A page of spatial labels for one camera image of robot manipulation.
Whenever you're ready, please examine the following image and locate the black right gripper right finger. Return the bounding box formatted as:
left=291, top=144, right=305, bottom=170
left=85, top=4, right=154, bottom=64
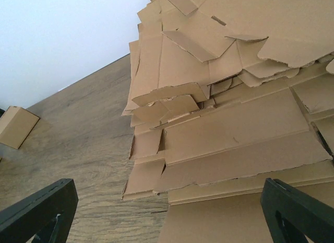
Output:
left=260, top=178, right=333, bottom=242

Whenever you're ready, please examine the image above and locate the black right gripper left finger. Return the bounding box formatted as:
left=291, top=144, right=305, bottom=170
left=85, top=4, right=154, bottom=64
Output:
left=1, top=179, right=78, bottom=242

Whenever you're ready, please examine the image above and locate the tall folded cardboard box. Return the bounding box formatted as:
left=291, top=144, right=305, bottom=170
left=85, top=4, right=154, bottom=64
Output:
left=1, top=106, right=40, bottom=149

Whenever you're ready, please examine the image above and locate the stack of flat cardboard sheets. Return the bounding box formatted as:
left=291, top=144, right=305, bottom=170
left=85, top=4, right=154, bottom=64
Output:
left=122, top=0, right=333, bottom=242

